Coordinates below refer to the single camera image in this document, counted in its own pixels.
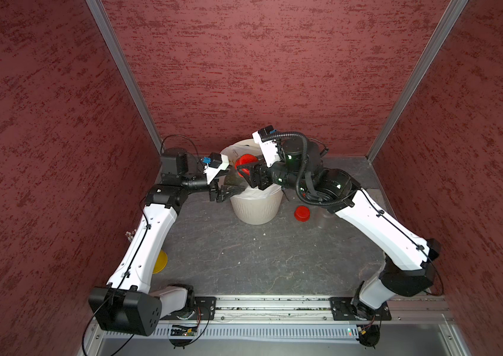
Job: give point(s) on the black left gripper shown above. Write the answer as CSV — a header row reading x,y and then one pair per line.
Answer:
x,y
214,192

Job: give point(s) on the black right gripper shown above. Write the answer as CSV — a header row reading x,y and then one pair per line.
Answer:
x,y
254,178

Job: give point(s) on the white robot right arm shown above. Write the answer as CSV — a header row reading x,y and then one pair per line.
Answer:
x,y
292,161

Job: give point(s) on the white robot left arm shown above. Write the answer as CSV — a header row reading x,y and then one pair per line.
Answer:
x,y
125,304

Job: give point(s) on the cream plastic trash bin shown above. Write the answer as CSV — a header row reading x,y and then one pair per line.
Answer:
x,y
256,212

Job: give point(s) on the white printed bin liner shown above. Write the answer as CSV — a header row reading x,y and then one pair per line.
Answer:
x,y
235,151

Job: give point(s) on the yellow pencil cup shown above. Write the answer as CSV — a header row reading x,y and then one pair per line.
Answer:
x,y
161,262

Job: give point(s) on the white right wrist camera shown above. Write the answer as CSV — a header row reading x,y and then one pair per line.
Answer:
x,y
269,149

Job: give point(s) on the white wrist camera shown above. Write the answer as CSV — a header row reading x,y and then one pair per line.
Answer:
x,y
269,149
213,165

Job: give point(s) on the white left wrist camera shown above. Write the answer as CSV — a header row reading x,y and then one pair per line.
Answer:
x,y
213,165

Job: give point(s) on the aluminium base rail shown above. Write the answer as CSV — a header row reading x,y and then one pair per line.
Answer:
x,y
312,309

